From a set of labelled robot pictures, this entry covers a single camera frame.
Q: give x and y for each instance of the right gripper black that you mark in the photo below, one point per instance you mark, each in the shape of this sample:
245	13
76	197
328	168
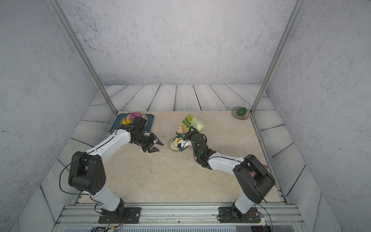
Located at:
191	135

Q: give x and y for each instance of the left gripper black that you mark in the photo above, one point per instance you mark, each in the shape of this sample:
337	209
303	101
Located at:
154	139

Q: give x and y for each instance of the white patterned breakfast bowl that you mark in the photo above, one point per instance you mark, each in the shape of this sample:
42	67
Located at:
176	144

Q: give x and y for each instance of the green oats bag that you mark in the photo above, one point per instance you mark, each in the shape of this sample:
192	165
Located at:
189	123

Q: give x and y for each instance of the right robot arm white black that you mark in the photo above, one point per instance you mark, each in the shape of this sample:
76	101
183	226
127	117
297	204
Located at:
253	177

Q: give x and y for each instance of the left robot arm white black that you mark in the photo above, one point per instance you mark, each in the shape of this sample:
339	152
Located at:
87	173

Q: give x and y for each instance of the yellow toy lemon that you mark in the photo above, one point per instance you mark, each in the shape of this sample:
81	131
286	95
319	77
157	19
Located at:
126	121

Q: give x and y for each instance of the magenta toy fruit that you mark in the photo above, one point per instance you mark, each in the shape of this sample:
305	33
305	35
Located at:
133	115

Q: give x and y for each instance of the patterned fruit plate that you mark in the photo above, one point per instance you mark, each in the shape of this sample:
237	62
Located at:
144	116

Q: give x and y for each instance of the teal placemat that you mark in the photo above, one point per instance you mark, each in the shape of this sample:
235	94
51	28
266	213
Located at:
119	118

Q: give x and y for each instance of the green toy avocado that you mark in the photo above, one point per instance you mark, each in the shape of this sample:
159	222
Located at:
242	111

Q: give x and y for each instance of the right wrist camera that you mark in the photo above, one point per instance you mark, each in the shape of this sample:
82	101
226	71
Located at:
184	144

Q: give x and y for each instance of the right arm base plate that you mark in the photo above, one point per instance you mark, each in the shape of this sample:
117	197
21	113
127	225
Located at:
226	214

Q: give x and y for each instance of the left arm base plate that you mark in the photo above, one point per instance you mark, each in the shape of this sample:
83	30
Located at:
126	215

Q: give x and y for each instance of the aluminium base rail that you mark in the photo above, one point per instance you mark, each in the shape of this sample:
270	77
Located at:
182	214

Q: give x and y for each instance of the left aluminium frame post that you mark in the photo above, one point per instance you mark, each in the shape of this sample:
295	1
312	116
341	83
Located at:
61	17

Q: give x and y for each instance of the aluminium frame post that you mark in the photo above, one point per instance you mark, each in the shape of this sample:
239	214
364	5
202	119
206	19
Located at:
61	17
298	6

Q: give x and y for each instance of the right aluminium frame post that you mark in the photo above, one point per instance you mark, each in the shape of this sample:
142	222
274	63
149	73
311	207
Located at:
298	6

